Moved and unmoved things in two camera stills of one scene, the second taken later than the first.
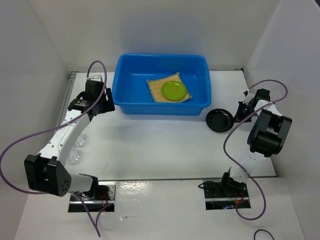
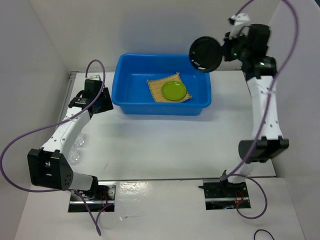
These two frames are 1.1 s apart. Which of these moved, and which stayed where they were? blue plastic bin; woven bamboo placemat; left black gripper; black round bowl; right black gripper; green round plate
Moved: right black gripper; black round bowl
Stayed: woven bamboo placemat; green round plate; left black gripper; blue plastic bin
